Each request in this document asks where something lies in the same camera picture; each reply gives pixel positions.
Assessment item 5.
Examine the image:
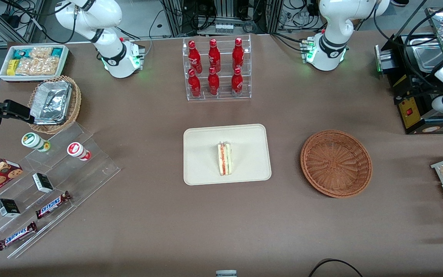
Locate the triangle sandwich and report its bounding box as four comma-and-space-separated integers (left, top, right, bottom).
217, 142, 233, 176

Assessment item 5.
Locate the light wicker basket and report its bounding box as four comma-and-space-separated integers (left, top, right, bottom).
27, 75, 82, 135

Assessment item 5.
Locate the cream plastic serving tray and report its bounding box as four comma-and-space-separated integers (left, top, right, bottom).
183, 123, 272, 186

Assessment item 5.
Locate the brown round wicker basket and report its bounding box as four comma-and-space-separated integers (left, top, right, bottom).
300, 130, 373, 198

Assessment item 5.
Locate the steel tray with orange food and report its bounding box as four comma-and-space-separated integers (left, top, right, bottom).
424, 6, 443, 58

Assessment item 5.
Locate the cup with green lid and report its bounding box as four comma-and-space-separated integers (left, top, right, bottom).
21, 132, 51, 153

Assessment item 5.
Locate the stack of foil trays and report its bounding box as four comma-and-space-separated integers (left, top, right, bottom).
30, 80, 73, 125

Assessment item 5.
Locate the white rectangular snack bin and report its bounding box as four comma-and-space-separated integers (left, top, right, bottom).
0, 44, 69, 83

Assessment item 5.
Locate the large clear cracker bag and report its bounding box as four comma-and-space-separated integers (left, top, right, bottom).
16, 57, 60, 76

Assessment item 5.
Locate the small clear cracker bag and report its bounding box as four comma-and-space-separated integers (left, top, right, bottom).
29, 47, 53, 59

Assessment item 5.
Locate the cup with red lid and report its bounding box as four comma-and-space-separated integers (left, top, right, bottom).
67, 142, 92, 161

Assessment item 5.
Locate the small black box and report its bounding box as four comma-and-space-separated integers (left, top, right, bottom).
32, 173, 54, 194
0, 199, 21, 218

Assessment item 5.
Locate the clear acrylic stepped shelf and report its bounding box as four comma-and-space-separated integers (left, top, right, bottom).
0, 122, 121, 259

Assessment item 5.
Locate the snickers bar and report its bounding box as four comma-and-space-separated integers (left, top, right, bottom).
0, 221, 38, 251
35, 191, 72, 220

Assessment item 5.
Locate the red cola bottle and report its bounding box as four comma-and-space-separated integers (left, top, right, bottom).
232, 37, 245, 70
208, 67, 220, 96
188, 68, 202, 97
188, 40, 203, 73
231, 67, 244, 95
208, 38, 221, 72

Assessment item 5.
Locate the clear acrylic bottle rack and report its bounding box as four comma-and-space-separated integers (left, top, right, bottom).
182, 35, 252, 102

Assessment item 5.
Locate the white power strip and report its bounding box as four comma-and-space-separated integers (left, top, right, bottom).
214, 22, 233, 35

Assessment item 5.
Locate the black machine with yellow panel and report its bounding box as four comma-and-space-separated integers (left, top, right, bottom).
375, 33, 443, 135

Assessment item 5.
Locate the aluminium frame with cables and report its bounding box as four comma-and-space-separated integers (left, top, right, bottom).
0, 0, 47, 43

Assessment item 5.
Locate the black cable loop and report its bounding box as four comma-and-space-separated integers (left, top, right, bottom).
308, 258, 364, 277

